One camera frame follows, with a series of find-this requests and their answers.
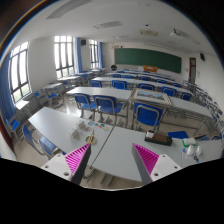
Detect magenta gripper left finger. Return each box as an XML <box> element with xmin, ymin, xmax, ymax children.
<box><xmin>41</xmin><ymin>143</ymin><xmax>92</xmax><ymax>186</ymax></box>

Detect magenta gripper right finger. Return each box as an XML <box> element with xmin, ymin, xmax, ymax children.
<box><xmin>131</xmin><ymin>142</ymin><xmax>183</xmax><ymax>186</ymax></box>

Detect white charger box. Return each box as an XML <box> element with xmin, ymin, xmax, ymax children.
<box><xmin>76</xmin><ymin>120</ymin><xmax>86</xmax><ymax>130</ymax></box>

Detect black tray with items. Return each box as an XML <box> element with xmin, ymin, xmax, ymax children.
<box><xmin>145</xmin><ymin>131</ymin><xmax>173</xmax><ymax>146</ymax></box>

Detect grey front right desk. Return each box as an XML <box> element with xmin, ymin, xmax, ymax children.
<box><xmin>91</xmin><ymin>125</ymin><xmax>224</xmax><ymax>183</ymax></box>

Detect grey front left desk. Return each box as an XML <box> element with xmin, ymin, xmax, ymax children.
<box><xmin>29</xmin><ymin>107</ymin><xmax>113</xmax><ymax>166</ymax></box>

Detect blue chair front left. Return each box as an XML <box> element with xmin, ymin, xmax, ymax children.
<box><xmin>22</xmin><ymin>126</ymin><xmax>57</xmax><ymax>158</ymax></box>

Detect blue chair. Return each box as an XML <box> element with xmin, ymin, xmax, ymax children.
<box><xmin>22</xmin><ymin>126</ymin><xmax>57</xmax><ymax>158</ymax></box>
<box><xmin>132</xmin><ymin>102</ymin><xmax>163</xmax><ymax>131</ymax></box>
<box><xmin>74</xmin><ymin>93</ymin><xmax>96</xmax><ymax>119</ymax></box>
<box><xmin>93</xmin><ymin>95</ymin><xmax>123</xmax><ymax>116</ymax></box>

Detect colourful cards on desk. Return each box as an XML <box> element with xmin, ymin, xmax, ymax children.
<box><xmin>88</xmin><ymin>121</ymin><xmax>110</xmax><ymax>131</ymax></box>

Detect blue chair right middle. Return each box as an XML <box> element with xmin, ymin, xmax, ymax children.
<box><xmin>132</xmin><ymin>102</ymin><xmax>163</xmax><ymax>131</ymax></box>

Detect white bottles and packets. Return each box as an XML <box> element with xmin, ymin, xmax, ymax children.
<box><xmin>182</xmin><ymin>138</ymin><xmax>202</xmax><ymax>160</ymax></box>

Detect blue chair left middle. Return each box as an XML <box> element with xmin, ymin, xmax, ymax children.
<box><xmin>74</xmin><ymin>93</ymin><xmax>96</xmax><ymax>119</ymax></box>

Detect blue chair centre middle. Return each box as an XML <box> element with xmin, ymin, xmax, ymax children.
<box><xmin>93</xmin><ymin>95</ymin><xmax>123</xmax><ymax>116</ymax></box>

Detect framed picture on desk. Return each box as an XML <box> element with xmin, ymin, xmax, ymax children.
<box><xmin>130</xmin><ymin>88</ymin><xmax>171</xmax><ymax>105</ymax></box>

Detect grey second row desk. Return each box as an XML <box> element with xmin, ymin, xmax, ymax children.
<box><xmin>66</xmin><ymin>87</ymin><xmax>132</xmax><ymax>101</ymax></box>

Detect orange lectern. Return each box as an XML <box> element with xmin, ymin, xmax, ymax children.
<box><xmin>143</xmin><ymin>65</ymin><xmax>158</xmax><ymax>72</ymax></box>

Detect left large window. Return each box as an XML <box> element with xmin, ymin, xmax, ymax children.
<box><xmin>9</xmin><ymin>42</ymin><xmax>31</xmax><ymax>103</ymax></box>

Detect green chalkboard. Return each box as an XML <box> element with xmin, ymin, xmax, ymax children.
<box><xmin>114</xmin><ymin>48</ymin><xmax>182</xmax><ymax>73</ymax></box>

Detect brown door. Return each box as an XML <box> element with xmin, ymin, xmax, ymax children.
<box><xmin>189</xmin><ymin>58</ymin><xmax>196</xmax><ymax>84</ymax></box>

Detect middle window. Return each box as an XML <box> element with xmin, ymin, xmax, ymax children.
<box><xmin>54</xmin><ymin>36</ymin><xmax>74</xmax><ymax>78</ymax></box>

